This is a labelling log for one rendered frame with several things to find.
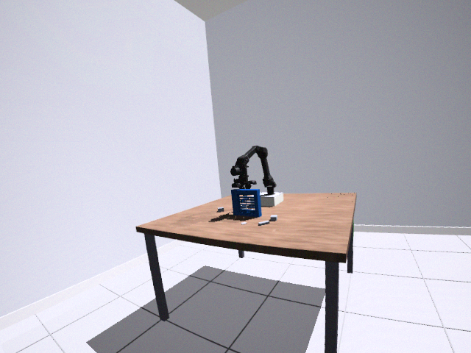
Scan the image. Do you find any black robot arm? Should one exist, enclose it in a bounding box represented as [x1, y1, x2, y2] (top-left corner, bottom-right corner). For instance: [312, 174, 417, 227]
[230, 146, 277, 195]

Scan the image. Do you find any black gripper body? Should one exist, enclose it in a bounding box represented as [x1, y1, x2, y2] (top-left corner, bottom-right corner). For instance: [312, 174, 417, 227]
[232, 174, 257, 188]

